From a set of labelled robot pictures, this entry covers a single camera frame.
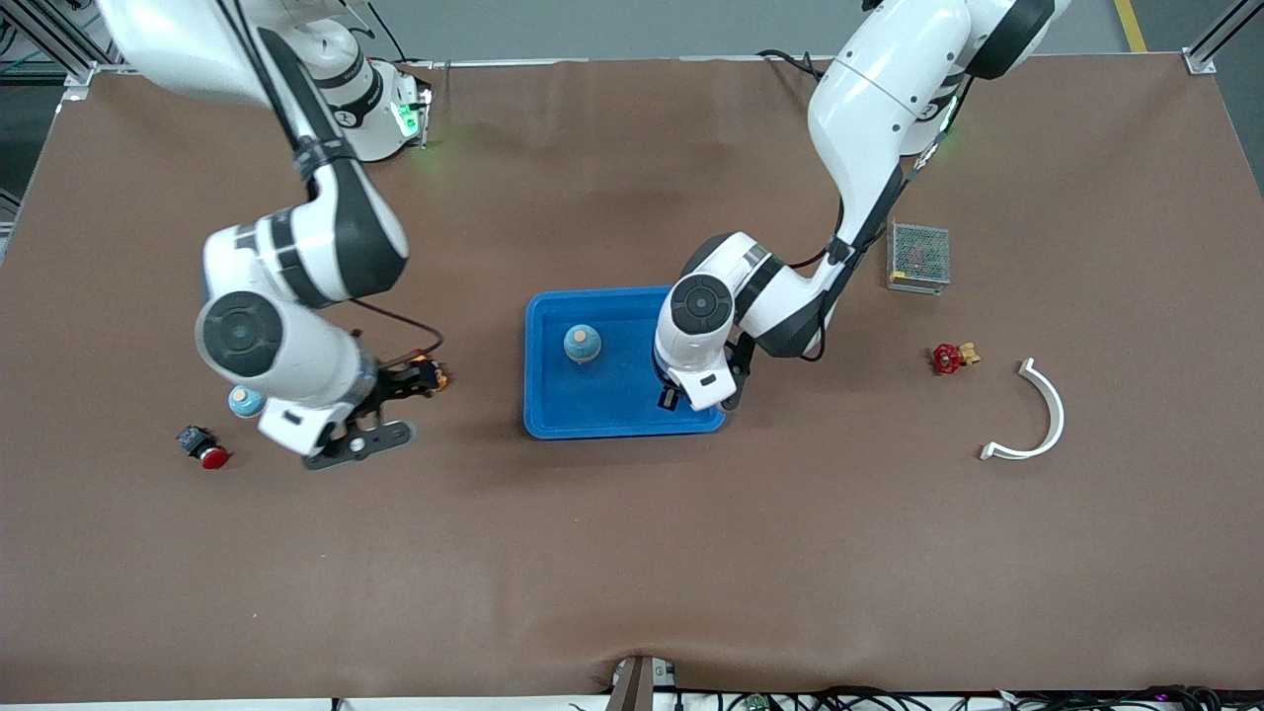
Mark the blue dome bell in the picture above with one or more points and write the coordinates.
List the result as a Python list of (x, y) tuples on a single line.
[(244, 402), (583, 344)]

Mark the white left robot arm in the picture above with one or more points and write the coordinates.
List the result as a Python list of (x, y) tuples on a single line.
[(869, 109)]

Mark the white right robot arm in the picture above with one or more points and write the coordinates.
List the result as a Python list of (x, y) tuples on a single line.
[(296, 365)]

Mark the blue plastic tray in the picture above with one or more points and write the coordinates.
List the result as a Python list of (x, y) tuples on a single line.
[(592, 405)]

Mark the small red orange push button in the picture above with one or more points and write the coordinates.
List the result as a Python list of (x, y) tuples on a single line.
[(443, 376)]

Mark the red mushroom push button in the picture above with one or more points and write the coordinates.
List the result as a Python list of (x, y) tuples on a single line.
[(212, 456)]

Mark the brown table cover mat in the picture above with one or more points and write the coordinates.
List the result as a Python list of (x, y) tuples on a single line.
[(632, 553)]

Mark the metal mesh power supply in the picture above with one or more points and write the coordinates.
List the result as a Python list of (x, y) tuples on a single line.
[(918, 255)]

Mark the grey camera stand post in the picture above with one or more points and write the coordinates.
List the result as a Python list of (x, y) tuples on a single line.
[(637, 686)]

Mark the white curved plastic bracket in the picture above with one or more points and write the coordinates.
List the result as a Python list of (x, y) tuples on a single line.
[(1055, 410)]

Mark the aluminium frame with bracket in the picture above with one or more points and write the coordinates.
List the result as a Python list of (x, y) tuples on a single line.
[(1200, 61), (79, 79)]

